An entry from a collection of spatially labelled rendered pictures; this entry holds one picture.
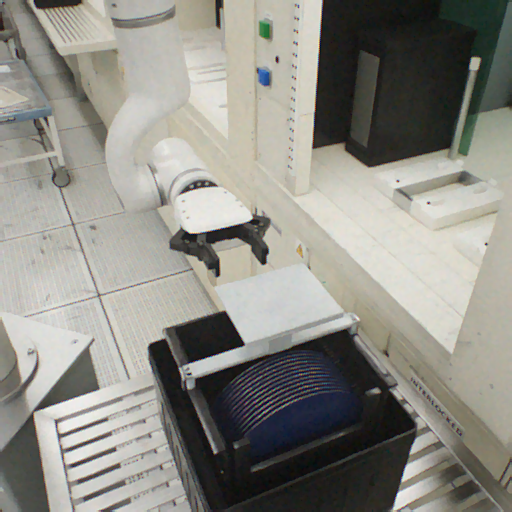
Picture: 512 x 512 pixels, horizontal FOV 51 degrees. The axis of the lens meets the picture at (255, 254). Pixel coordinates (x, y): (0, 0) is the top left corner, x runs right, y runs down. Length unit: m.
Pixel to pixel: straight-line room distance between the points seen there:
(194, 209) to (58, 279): 1.76
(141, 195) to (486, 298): 0.53
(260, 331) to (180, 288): 1.75
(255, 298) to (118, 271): 1.87
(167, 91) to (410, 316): 0.54
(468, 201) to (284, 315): 0.71
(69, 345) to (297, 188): 0.58
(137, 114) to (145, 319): 1.46
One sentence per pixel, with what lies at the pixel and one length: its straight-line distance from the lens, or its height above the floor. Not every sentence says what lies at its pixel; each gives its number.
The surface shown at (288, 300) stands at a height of 1.08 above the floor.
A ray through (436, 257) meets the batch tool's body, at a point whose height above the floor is 0.87.
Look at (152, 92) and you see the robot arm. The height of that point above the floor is 1.22.
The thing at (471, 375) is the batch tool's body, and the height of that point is 0.93.
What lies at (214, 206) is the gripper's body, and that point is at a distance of 0.78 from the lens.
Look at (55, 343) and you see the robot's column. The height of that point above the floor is 0.76.
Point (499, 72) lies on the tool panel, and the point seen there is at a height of 0.99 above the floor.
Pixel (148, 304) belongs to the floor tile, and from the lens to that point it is 2.26.
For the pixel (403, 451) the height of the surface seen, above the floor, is 0.90.
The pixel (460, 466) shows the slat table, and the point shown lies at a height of 0.76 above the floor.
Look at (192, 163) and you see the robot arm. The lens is 0.86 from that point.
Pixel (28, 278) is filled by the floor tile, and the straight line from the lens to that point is 2.55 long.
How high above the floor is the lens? 1.49
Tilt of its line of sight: 37 degrees down
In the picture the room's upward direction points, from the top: straight up
